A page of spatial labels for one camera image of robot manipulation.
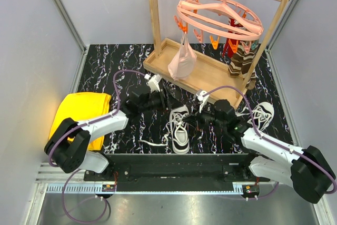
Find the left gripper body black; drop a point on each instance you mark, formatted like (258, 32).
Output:
(156, 101)

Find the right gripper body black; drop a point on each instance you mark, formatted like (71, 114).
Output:
(206, 117)

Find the black white sneaker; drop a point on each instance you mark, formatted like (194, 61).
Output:
(263, 114)
(177, 131)

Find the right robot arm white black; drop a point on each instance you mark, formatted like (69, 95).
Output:
(304, 169)

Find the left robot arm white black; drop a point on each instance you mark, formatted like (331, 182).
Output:
(68, 146)

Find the wooden drying rack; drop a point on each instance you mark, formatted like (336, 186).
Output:
(208, 74)

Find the pink hanging cloth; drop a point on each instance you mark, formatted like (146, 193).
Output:
(182, 64)

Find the brown striped sock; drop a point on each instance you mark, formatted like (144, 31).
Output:
(241, 61)

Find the yellow cloth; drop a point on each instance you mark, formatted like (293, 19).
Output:
(81, 106)

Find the pink round clip hanger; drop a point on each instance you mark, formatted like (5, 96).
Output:
(219, 18)

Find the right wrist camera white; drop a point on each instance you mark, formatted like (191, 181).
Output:
(201, 99)

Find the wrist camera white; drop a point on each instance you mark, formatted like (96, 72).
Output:
(153, 82)
(201, 99)

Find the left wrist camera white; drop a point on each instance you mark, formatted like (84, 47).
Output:
(153, 82)

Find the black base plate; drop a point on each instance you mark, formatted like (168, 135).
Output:
(129, 167)

